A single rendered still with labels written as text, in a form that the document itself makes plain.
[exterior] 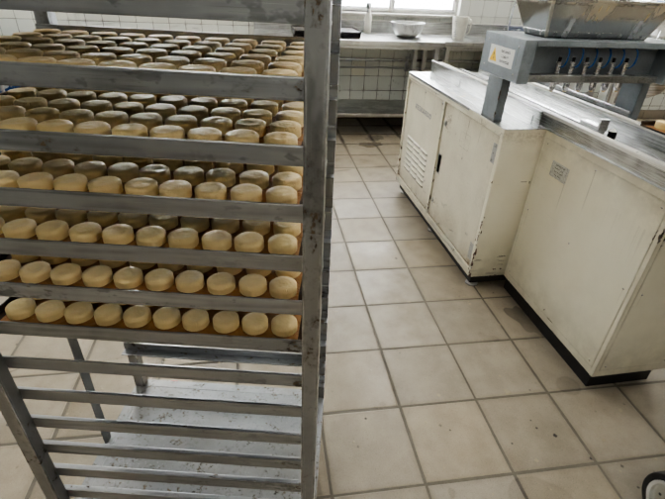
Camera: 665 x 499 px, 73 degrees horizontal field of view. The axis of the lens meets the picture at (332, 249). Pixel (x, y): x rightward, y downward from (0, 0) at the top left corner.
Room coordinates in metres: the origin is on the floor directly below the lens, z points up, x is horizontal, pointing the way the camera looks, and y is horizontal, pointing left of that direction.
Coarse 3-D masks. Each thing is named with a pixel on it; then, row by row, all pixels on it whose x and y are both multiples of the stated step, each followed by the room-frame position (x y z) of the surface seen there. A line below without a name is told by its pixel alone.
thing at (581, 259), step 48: (576, 144) 1.71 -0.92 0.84; (624, 144) 1.74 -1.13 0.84; (528, 192) 1.89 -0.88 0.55; (576, 192) 1.62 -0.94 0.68; (624, 192) 1.41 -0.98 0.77; (528, 240) 1.79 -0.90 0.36; (576, 240) 1.53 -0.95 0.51; (624, 240) 1.34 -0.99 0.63; (528, 288) 1.69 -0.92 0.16; (576, 288) 1.45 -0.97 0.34; (624, 288) 1.26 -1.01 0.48; (576, 336) 1.36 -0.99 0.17; (624, 336) 1.24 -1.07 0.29
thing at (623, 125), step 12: (480, 72) 3.18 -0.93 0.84; (516, 84) 2.74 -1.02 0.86; (528, 84) 2.61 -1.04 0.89; (540, 84) 2.55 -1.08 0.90; (540, 96) 2.48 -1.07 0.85; (552, 96) 2.39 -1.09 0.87; (564, 96) 2.30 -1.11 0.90; (564, 108) 2.27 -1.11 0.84; (576, 108) 2.19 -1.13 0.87; (588, 108) 2.12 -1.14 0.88; (600, 108) 2.06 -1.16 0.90; (612, 120) 1.96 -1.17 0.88; (624, 120) 1.89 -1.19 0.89; (624, 132) 1.87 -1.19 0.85; (636, 132) 1.81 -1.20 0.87; (648, 132) 1.76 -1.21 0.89; (648, 144) 1.74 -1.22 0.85; (660, 144) 1.69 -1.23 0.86
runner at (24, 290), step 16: (0, 288) 0.61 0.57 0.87; (16, 288) 0.61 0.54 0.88; (32, 288) 0.61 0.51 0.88; (48, 288) 0.61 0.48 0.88; (64, 288) 0.61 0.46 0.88; (80, 288) 0.60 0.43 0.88; (96, 288) 0.60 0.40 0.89; (112, 288) 0.61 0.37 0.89; (144, 304) 0.60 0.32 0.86; (160, 304) 0.60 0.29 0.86; (176, 304) 0.60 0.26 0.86; (192, 304) 0.60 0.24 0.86; (208, 304) 0.60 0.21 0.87; (224, 304) 0.60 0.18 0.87; (240, 304) 0.60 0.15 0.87; (256, 304) 0.60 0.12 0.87; (272, 304) 0.60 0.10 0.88; (288, 304) 0.60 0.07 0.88
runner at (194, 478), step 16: (64, 464) 0.63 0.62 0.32; (80, 464) 0.64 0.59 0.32; (144, 480) 0.60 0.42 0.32; (160, 480) 0.60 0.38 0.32; (176, 480) 0.60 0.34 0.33; (192, 480) 0.60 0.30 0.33; (208, 480) 0.60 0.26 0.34; (224, 480) 0.60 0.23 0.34; (240, 480) 0.60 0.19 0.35; (256, 480) 0.60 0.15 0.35; (272, 480) 0.62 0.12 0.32; (288, 480) 0.62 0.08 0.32
